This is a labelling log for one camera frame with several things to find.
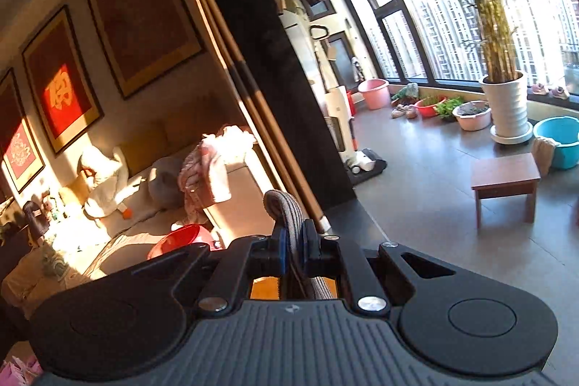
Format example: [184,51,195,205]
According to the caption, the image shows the red white framed picture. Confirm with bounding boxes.
[0,67,46,193]

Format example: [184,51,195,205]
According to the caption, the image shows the blue basin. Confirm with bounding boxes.
[533,117,579,170]

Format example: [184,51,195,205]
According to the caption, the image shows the small pink shoes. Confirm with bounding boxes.
[529,82,571,99]

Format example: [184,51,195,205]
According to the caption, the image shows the red basin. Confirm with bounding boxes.
[415,97,448,118]

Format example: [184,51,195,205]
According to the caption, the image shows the red plastic bucket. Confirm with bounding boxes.
[147,223,215,261]

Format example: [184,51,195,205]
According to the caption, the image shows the grey striped shirt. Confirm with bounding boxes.
[263,189,338,301]

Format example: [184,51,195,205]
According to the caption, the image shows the beige towel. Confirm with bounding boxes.
[530,137,557,178]

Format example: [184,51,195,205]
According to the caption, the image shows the beige sofa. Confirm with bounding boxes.
[0,115,290,319]

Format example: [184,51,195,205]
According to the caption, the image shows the red orange framed picture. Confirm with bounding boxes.
[22,5,105,155]

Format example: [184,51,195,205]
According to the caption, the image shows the white upright floor cleaner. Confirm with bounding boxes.
[310,24,387,176]

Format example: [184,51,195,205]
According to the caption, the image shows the grey pillow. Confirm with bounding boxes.
[148,156,191,210]

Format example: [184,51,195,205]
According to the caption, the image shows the pink clothes pile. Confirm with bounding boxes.
[177,124,256,224]

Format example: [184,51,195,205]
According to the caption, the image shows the white goose plush toy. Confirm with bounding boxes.
[78,145,141,220]

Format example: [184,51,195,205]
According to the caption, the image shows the potted palm in white pot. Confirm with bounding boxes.
[425,0,566,145]

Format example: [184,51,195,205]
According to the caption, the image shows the brown framed picture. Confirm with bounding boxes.
[84,0,204,99]

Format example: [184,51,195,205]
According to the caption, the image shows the wooden stool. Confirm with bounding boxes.
[470,152,542,228]

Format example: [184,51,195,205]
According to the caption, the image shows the pink plastic bag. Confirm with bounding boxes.
[0,356,43,386]

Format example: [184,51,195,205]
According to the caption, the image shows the dark cloth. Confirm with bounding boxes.
[22,200,50,242]

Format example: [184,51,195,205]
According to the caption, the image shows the black framed window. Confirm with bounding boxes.
[344,0,579,111]

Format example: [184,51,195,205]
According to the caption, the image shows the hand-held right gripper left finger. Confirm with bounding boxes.
[129,228,290,314]

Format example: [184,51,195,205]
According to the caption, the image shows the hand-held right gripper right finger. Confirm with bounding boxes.
[303,220,457,315]

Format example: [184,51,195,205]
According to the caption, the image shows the pink bucket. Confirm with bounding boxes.
[357,79,390,111]

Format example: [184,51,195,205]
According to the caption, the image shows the green leafy plant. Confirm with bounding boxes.
[434,97,466,122]

